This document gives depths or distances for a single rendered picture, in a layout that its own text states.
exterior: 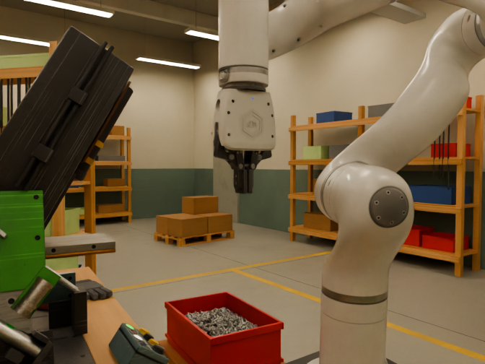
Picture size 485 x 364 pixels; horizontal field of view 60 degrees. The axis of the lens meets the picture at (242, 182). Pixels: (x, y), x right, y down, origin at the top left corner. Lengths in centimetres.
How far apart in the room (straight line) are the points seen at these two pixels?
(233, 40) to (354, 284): 45
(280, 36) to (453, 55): 32
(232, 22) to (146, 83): 1038
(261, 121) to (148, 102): 1033
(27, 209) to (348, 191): 68
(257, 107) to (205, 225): 666
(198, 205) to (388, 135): 698
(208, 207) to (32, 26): 554
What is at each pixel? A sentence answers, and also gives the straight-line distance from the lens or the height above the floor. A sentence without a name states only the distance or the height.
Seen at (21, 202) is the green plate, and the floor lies 125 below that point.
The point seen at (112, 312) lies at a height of 90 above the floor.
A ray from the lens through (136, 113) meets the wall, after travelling 1084.
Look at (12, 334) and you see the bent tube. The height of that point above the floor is 100.
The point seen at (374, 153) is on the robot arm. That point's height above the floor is 135.
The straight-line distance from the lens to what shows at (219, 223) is 750.
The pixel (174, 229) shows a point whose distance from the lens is 715.
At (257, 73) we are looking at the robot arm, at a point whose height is 147.
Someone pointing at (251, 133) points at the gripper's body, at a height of 138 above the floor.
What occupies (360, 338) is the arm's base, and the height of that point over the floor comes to 103.
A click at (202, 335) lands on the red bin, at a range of 109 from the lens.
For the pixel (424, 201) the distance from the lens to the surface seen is 589.
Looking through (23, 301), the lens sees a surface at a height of 106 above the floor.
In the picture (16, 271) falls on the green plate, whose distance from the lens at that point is 101.
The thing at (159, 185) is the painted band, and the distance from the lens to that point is 1102.
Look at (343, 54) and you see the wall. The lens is 764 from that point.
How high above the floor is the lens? 133
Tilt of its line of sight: 2 degrees down
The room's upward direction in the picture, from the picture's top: straight up
